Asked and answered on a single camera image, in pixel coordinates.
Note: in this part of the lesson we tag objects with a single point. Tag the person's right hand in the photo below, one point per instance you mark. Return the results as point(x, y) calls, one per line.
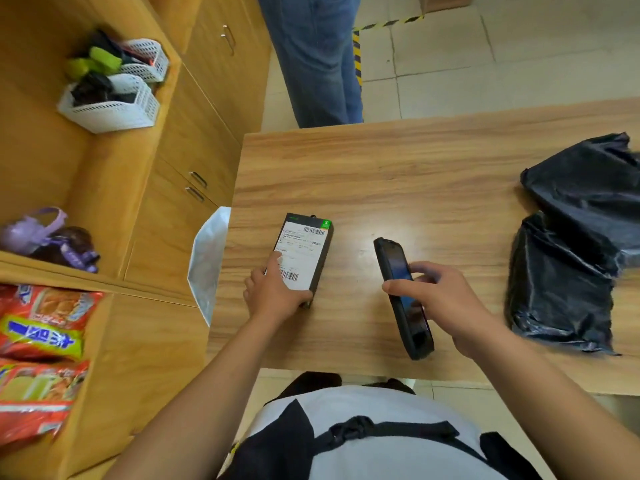
point(450, 304)

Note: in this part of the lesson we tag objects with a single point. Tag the person's left hand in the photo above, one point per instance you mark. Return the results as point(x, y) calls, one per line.
point(272, 299)

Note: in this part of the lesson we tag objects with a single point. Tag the black handheld scanner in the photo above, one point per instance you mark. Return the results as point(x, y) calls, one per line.
point(415, 334)

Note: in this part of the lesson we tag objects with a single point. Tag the black box green marks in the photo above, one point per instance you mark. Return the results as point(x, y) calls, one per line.
point(300, 239)

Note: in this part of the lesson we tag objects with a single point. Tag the white woven sack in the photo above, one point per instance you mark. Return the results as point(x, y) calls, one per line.
point(207, 264)

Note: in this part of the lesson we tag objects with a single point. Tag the pile of black poly bags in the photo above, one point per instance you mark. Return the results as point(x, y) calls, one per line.
point(560, 294)

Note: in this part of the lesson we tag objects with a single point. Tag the person's right forearm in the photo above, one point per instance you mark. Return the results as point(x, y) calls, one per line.
point(550, 404)

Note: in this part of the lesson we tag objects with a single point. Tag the person's left forearm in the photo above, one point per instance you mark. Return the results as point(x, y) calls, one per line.
point(190, 409)

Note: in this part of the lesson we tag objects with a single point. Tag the person's black trousers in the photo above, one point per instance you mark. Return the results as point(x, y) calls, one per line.
point(310, 382)

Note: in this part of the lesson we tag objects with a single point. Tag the person's white black shirt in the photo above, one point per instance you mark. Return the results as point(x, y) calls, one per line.
point(390, 454)

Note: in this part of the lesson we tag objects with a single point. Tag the purple wrapped packet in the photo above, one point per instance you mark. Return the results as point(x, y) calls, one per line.
point(75, 249)

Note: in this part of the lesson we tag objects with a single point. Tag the pile of red snack packets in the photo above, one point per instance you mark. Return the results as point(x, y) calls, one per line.
point(40, 334)

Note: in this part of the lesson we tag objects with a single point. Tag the white plastic basket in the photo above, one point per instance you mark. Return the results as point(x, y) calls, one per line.
point(115, 117)
point(152, 59)

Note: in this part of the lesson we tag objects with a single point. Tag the purple plastic toy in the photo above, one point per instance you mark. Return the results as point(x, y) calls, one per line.
point(25, 232)

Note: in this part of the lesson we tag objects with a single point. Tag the long yellow black hazard tape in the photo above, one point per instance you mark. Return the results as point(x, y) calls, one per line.
point(357, 54)

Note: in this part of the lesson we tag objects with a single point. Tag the yellow wooden cabinet unit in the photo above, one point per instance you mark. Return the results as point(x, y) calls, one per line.
point(50, 154)

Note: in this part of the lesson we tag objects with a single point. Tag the black pouch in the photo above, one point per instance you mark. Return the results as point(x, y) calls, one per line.
point(92, 89)

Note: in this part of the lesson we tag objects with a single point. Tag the yellow green fabric roll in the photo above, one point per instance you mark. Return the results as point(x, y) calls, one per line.
point(106, 60)
point(77, 68)

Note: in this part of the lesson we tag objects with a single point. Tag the wooden drawer cabinet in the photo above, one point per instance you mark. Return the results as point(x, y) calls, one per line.
point(445, 2)

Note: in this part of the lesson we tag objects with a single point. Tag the black fabric item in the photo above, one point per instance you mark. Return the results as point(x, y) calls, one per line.
point(102, 42)

